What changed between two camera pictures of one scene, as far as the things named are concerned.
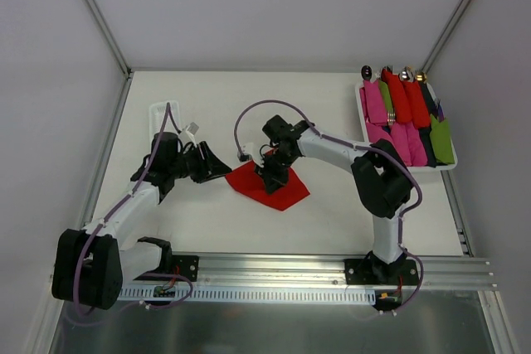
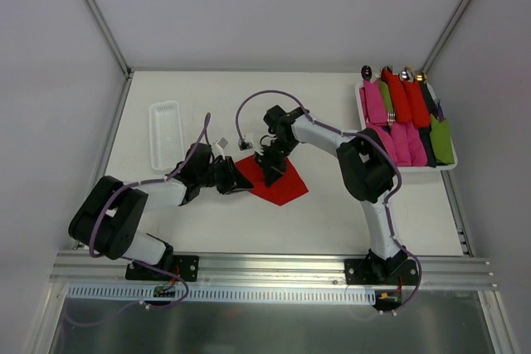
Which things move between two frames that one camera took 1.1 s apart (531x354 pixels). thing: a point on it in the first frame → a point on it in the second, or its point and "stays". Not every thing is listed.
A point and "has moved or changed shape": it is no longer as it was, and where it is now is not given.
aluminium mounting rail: x=304 y=270 stays
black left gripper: x=199 y=162 → x=226 y=176
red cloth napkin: x=246 y=181 has moved or changed shape
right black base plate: x=375 y=272 stays
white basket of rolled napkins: x=404 y=109 stays
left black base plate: x=184 y=265 stays
